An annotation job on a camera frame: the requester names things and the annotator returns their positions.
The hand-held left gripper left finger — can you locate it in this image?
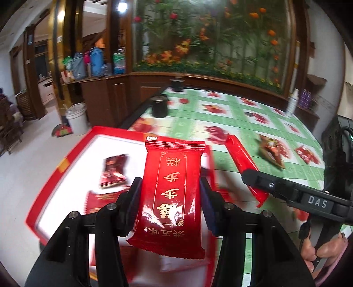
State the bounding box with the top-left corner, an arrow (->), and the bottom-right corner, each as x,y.
25,177 -> 144,287

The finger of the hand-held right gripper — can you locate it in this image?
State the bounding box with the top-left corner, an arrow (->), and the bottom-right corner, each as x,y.
241,169 -> 297,203

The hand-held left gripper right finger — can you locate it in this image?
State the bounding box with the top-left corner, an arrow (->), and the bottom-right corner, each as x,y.
200,177 -> 316,287

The large red snack packet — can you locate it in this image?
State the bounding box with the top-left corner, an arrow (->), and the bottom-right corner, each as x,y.
225,134 -> 269,209
126,135 -> 207,260

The small red picture snack packet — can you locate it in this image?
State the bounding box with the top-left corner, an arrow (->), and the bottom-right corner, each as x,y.
99,154 -> 130,189

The red and white box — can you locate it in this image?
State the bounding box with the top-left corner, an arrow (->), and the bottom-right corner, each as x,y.
25,125 -> 229,274

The person's right hand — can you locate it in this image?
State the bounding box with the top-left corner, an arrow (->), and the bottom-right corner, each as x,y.
299,232 -> 349,279

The brown gold snack packet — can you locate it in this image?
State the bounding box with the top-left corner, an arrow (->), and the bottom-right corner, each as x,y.
256,134 -> 289,169

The white spray bottle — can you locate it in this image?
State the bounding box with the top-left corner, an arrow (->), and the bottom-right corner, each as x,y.
285,88 -> 300,118

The wooden corner shelf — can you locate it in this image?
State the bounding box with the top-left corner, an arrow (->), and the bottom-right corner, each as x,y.
295,73 -> 329,130

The red dustpan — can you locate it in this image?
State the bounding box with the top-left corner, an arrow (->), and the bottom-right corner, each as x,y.
54,124 -> 73,138

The black jar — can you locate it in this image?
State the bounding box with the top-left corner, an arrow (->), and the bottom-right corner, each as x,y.
151,94 -> 169,119
171,77 -> 185,92

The white plastic bucket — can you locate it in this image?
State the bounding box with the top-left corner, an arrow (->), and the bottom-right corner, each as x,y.
65,103 -> 90,136

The wooden cabinet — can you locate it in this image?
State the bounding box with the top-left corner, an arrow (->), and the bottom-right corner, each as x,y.
62,72 -> 166,127

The green plastic pack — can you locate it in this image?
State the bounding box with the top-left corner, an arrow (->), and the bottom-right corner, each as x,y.
113,50 -> 127,75

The blue thermos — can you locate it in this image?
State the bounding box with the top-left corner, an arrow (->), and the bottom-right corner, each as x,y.
90,47 -> 105,77

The wooden chair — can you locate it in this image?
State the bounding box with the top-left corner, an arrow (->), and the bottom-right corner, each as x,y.
0,88 -> 25,155

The grey-blue thermos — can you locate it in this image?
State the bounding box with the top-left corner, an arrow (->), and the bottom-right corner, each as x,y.
71,52 -> 86,80

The floral glass wall panel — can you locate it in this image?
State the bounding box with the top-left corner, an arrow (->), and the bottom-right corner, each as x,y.
132,0 -> 293,91

